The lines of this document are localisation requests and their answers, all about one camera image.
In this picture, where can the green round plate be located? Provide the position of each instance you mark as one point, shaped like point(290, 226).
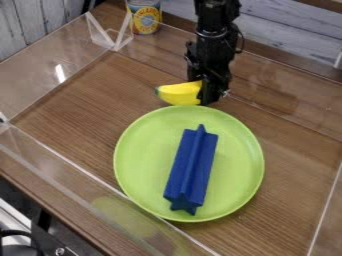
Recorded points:
point(145, 155)

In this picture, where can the blue star-shaped prism block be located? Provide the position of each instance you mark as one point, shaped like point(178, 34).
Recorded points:
point(188, 183)

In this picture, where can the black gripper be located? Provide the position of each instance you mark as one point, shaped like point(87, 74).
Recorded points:
point(209, 56)

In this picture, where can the clear acrylic front wall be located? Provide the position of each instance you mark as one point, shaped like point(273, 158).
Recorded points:
point(87, 204)

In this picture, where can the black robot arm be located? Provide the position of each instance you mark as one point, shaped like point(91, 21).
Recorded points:
point(216, 17)

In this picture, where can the yellow blue labelled can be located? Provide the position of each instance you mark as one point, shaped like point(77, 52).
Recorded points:
point(146, 12)

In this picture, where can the clear acrylic corner bracket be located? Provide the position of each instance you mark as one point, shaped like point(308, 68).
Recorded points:
point(110, 38)

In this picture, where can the yellow toy banana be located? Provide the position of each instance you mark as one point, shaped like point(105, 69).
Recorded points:
point(179, 94)

